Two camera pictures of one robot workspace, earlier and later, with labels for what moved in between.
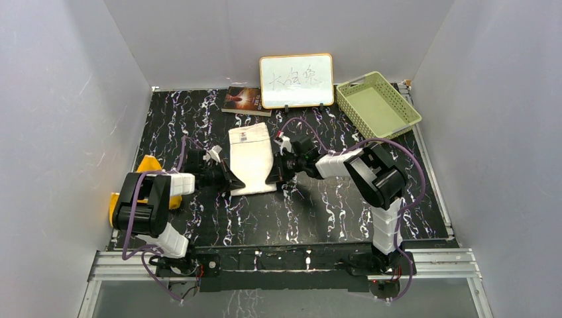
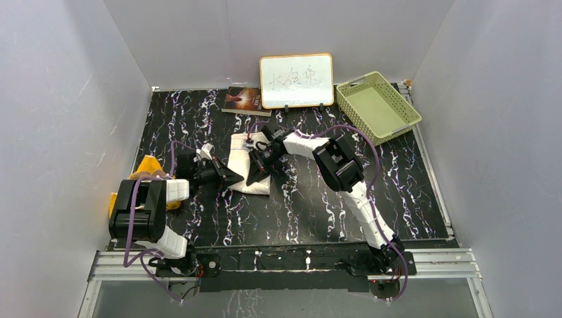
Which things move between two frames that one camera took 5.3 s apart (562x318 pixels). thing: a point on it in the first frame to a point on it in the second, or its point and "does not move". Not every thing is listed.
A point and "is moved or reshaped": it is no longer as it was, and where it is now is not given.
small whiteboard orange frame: x=293 y=81 does not move
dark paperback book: x=244 y=100 does not move
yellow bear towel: x=150 y=163 does not move
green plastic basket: x=374 y=108 does not move
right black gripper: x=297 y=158 to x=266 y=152
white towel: x=251 y=158 is moved or reshaped
